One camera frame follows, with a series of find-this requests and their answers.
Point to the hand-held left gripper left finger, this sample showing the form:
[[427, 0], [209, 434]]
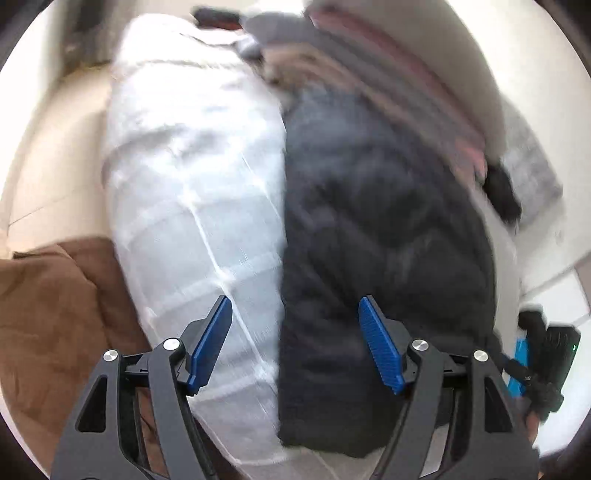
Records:
[[210, 344]]

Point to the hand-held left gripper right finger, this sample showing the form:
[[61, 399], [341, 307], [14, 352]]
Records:
[[381, 344]]

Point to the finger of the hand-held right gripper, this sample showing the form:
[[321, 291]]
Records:
[[521, 364]]

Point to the large black puffer coat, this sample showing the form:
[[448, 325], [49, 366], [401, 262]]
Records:
[[378, 230]]

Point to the white and grey wardrobe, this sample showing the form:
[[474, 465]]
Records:
[[563, 290]]

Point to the brown cloth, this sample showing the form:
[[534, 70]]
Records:
[[46, 314]]

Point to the small black puffer jacket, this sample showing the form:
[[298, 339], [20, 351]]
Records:
[[501, 194]]

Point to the grey quilted headboard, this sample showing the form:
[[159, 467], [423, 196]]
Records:
[[531, 175]]

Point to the striped pink grey garments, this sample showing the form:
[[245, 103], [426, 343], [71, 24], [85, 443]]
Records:
[[369, 60]]

